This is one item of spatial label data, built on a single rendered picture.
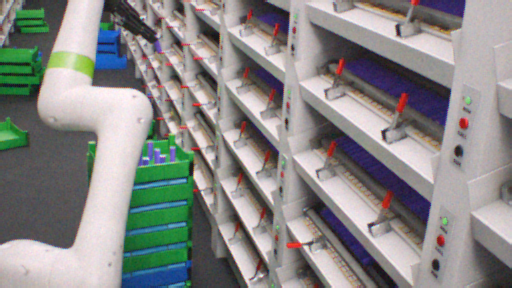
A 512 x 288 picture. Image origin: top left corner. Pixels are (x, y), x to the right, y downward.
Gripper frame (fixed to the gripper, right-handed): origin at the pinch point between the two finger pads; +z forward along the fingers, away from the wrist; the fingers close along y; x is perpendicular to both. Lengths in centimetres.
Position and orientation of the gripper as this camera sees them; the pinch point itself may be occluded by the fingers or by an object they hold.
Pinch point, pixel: (147, 32)
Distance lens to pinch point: 196.6
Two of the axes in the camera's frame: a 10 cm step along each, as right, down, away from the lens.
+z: 5.3, 4.3, 7.3
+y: 1.9, 7.8, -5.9
